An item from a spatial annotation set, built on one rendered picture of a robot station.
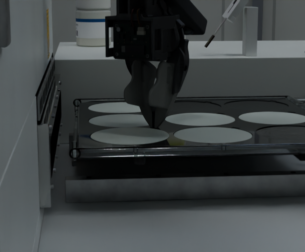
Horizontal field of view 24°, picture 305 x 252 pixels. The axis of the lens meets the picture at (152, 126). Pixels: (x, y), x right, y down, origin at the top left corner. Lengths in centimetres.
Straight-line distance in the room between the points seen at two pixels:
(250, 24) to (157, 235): 57
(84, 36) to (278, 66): 41
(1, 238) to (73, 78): 80
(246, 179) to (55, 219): 25
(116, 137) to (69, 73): 33
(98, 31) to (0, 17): 102
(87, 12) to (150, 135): 57
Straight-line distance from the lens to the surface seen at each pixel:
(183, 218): 86
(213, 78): 126
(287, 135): 95
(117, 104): 117
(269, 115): 109
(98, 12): 146
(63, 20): 308
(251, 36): 128
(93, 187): 92
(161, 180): 92
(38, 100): 79
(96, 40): 146
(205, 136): 93
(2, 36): 45
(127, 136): 92
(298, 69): 129
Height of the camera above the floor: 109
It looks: 11 degrees down
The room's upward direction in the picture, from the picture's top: straight up
